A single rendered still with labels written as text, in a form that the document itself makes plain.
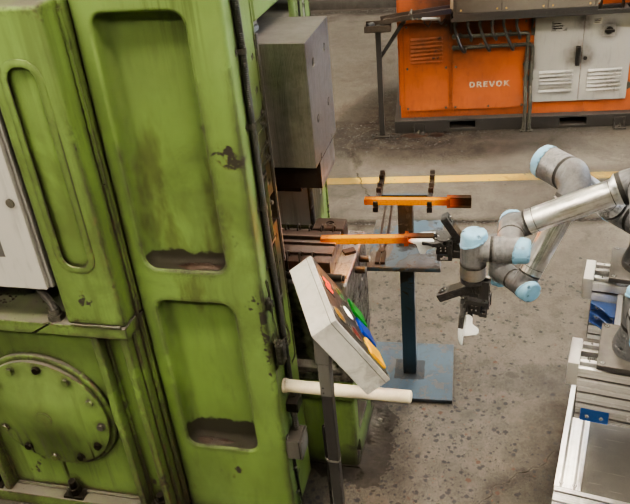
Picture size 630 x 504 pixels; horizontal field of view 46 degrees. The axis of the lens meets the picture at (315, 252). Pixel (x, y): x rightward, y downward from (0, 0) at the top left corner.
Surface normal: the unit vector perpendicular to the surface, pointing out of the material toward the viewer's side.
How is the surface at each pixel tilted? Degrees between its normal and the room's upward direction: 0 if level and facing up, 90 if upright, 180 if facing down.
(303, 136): 90
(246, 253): 89
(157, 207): 89
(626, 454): 0
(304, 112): 90
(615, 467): 0
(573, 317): 0
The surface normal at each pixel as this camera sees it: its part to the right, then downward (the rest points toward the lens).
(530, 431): -0.09, -0.85
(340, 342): 0.20, 0.49
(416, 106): -0.12, 0.53
